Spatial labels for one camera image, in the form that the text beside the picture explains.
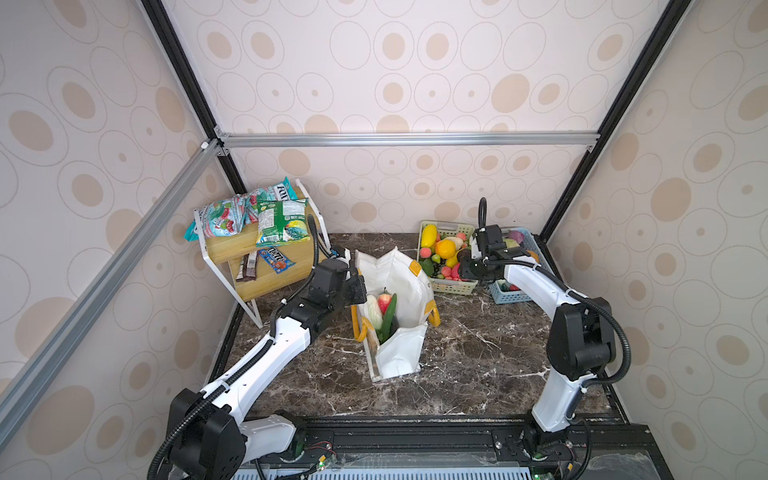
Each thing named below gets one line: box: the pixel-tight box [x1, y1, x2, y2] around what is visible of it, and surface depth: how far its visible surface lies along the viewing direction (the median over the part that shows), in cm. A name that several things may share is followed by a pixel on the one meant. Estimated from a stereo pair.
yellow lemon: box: [421, 224, 437, 248], surface depth 111 cm
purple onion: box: [508, 230, 525, 245], surface depth 112 cm
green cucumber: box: [380, 293, 397, 344], surface depth 94 cm
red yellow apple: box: [378, 287, 392, 315], surface depth 96 cm
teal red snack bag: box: [183, 193, 258, 242], surface depth 76 cm
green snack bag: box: [256, 198, 311, 248], surface depth 75 cm
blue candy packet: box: [259, 247, 296, 274], surface depth 91 cm
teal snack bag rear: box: [245, 177, 298, 223], surface depth 83 cm
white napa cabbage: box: [366, 295, 383, 330], surface depth 96 cm
